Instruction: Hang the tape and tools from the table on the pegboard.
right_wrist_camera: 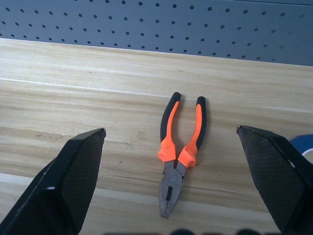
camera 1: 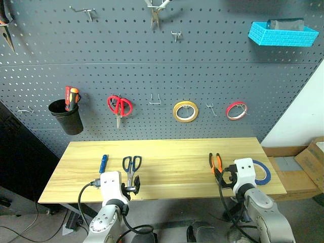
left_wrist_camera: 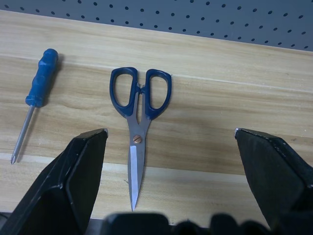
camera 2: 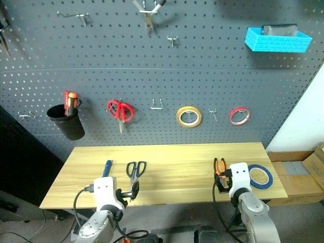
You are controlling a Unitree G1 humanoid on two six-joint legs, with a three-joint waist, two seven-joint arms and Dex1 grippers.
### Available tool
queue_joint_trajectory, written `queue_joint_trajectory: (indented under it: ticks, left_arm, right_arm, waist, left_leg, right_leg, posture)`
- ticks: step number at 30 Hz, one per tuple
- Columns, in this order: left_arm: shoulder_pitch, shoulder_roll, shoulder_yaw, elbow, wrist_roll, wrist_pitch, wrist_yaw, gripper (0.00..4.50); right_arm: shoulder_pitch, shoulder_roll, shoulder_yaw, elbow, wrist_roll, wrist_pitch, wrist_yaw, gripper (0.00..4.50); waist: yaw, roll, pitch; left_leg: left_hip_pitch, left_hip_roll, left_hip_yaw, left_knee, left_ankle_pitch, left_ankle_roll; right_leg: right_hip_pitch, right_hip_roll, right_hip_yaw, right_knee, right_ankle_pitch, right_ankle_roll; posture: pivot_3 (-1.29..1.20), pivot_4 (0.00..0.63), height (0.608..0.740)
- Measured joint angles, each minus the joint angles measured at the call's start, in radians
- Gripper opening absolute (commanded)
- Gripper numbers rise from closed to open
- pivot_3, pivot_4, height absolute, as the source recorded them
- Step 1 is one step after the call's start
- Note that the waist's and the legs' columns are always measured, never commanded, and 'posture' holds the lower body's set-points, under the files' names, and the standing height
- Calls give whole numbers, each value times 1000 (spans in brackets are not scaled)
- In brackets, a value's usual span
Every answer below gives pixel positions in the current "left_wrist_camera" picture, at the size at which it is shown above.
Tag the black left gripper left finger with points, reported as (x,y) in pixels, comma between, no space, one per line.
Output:
(61,181)

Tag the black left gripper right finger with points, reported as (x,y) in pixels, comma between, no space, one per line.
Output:
(274,176)

